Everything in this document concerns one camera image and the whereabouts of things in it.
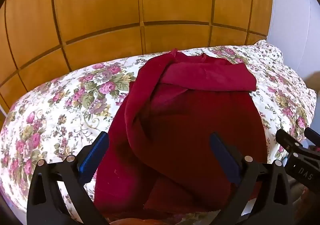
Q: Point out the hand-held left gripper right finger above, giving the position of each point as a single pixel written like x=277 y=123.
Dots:
x=223 y=158

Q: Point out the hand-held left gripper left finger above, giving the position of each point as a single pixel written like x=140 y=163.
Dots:
x=93 y=157

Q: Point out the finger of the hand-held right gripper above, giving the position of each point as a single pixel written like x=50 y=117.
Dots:
x=313 y=136
x=287 y=140

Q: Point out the dark red garment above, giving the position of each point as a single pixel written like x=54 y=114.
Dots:
x=190 y=120

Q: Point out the floral bedspread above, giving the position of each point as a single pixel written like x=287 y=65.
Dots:
x=65 y=105

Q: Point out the wooden panelled headboard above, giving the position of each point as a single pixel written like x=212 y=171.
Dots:
x=105 y=3

